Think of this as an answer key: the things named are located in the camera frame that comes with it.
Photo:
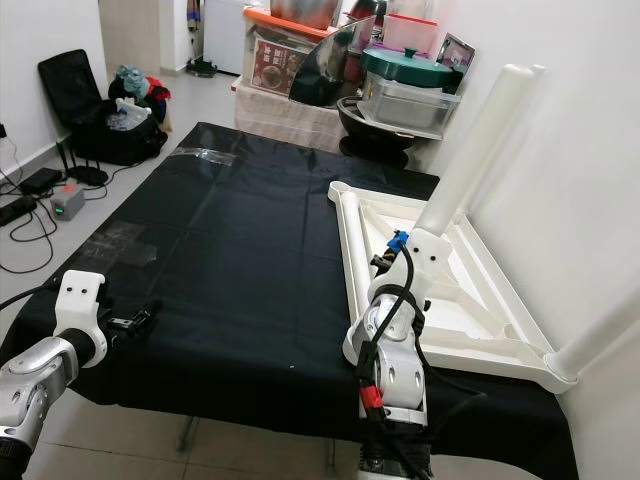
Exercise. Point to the beige cloth-covered stand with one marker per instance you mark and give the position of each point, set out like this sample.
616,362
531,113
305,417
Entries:
285,120

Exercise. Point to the white plastic packet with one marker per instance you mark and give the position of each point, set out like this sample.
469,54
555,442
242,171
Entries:
132,112

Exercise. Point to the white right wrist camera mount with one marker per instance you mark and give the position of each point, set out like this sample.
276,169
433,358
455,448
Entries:
428,255

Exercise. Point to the teal plush toy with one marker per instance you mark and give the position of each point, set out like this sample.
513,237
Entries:
130,80

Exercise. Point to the metal pot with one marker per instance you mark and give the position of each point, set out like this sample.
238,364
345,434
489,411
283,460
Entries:
305,10

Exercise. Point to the black open bag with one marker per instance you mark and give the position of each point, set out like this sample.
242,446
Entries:
65,85

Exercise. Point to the black wok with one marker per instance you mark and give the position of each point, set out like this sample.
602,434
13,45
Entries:
380,138

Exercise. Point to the grey power box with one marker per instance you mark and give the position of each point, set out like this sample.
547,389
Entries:
67,202

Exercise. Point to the pink plastic container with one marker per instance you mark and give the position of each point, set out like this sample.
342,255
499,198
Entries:
410,30

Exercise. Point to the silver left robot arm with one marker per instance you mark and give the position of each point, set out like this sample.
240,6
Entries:
40,375

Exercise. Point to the black power adapter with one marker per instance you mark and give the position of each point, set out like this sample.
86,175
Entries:
17,210
40,179

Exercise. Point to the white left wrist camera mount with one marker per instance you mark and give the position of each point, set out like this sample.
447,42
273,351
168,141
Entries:
83,298

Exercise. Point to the clear tape strip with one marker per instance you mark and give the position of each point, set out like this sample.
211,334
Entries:
205,157

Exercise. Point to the white appliance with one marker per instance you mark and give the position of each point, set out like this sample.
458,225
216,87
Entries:
225,35

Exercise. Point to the printed cardboard box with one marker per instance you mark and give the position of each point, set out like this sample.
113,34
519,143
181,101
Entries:
456,55

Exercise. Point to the black floor cloth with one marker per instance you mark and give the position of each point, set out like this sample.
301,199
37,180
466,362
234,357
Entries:
240,240

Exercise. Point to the orange-lidded storage box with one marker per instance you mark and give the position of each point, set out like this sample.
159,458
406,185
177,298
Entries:
275,62

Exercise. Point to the black glossy bag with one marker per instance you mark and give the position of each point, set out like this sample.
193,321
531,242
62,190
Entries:
320,78

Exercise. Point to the clear tape cross patch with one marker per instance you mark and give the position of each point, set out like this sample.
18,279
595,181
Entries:
128,242

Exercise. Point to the red soft item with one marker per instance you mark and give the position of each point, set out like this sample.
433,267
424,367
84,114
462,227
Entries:
157,90

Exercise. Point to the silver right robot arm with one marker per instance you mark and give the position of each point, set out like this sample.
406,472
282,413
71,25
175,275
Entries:
395,370

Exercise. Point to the black round stand base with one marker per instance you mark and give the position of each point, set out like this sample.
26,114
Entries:
89,177

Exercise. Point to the green pot with lid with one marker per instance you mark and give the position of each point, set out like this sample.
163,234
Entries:
408,65

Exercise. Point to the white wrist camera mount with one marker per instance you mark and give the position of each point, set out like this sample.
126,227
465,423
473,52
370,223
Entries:
428,255
83,298

